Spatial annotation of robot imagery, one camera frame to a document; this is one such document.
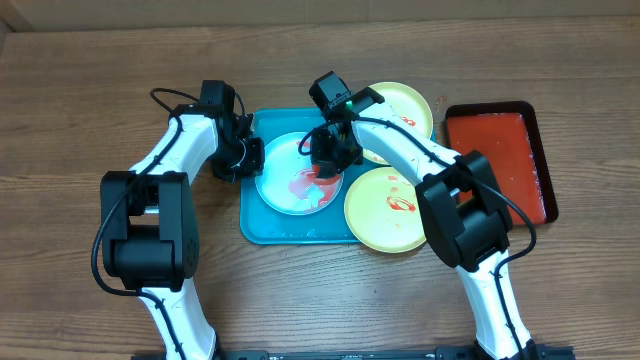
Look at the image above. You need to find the red sponge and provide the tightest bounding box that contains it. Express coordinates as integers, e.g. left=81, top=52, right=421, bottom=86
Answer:
left=311, top=165, right=342, bottom=186

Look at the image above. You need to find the light blue plate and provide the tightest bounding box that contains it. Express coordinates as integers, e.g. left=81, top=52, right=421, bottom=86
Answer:
left=256, top=132, right=343, bottom=215

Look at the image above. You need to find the yellow-green plate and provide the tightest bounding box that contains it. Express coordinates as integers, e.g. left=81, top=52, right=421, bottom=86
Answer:
left=344, top=167, right=426, bottom=253
left=370, top=82, right=435, bottom=140

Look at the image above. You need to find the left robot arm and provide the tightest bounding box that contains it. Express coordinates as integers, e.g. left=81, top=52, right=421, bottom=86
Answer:
left=91, top=80, right=264, bottom=359

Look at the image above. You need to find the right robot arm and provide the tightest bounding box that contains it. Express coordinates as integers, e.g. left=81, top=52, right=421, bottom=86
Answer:
left=303, top=72, right=537, bottom=359

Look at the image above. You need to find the teal plastic tray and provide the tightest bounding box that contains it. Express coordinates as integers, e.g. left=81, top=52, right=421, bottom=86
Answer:
left=240, top=108, right=379, bottom=245

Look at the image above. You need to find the black tray red liquid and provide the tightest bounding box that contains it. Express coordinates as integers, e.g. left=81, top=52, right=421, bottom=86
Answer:
left=444, top=101, right=559, bottom=225

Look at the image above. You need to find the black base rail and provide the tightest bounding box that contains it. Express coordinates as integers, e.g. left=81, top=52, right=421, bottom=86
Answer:
left=130, top=344, right=576, bottom=360

